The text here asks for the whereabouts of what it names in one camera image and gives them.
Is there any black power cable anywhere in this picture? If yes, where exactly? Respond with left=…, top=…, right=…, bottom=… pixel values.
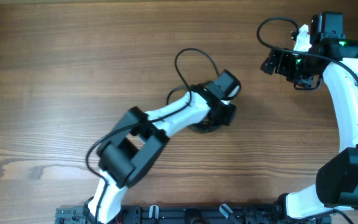
left=165, top=84, right=226, bottom=134

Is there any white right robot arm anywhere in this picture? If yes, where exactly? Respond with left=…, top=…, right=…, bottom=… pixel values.
left=260, top=11, right=358, bottom=223

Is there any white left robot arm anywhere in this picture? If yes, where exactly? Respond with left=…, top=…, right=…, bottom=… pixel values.
left=84, top=70, right=241, bottom=223

